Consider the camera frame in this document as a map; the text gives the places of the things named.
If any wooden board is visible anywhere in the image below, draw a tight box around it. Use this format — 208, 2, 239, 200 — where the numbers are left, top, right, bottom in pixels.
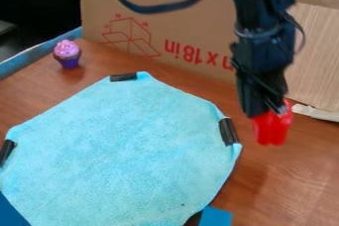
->
282, 2, 339, 114

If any light blue cloth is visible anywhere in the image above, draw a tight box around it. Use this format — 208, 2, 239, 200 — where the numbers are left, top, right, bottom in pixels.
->
0, 70, 244, 226

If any red toy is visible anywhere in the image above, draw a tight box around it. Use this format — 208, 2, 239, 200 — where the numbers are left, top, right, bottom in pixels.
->
250, 98, 295, 148

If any purple toy cupcake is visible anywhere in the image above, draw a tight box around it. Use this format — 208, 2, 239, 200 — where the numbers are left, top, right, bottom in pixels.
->
52, 39, 84, 69

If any cardboard box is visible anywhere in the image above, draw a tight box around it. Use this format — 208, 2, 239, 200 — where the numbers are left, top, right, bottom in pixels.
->
77, 0, 250, 86

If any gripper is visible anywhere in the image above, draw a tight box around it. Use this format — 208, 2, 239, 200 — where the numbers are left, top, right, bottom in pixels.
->
229, 31, 297, 119

